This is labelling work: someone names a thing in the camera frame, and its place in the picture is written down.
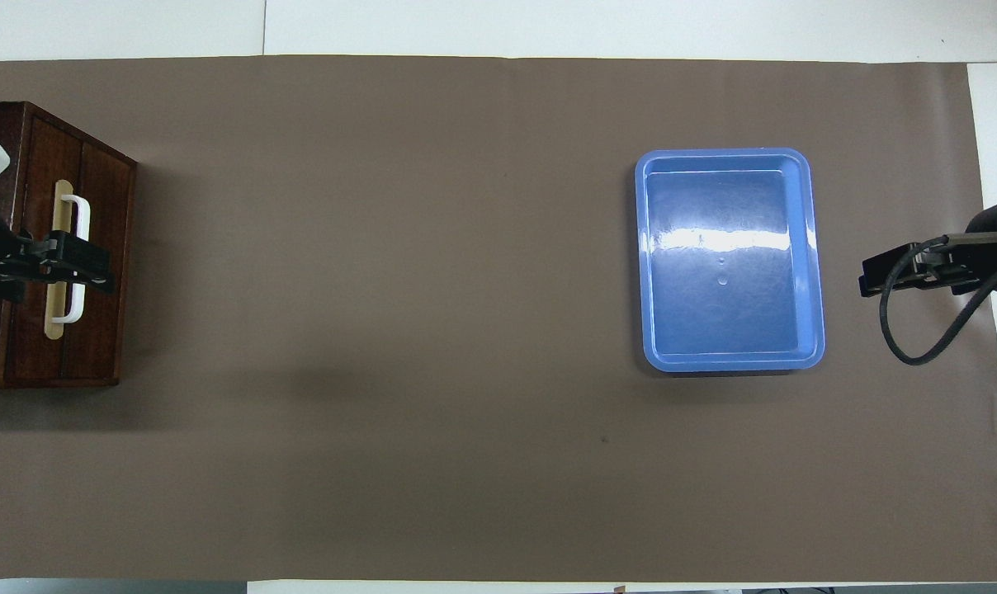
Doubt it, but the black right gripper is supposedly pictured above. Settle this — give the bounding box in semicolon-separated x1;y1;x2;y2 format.
859;239;991;298

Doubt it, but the wooden drawer with white handle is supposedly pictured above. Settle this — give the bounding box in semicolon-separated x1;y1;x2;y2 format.
21;107;136;387

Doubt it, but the blue plastic tray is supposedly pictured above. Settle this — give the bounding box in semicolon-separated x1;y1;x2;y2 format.
635;148;826;374

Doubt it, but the brown paper table mat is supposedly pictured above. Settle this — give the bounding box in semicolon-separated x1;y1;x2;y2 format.
0;54;997;582

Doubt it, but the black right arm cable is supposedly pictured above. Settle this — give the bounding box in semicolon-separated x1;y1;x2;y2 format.
878;233;997;366

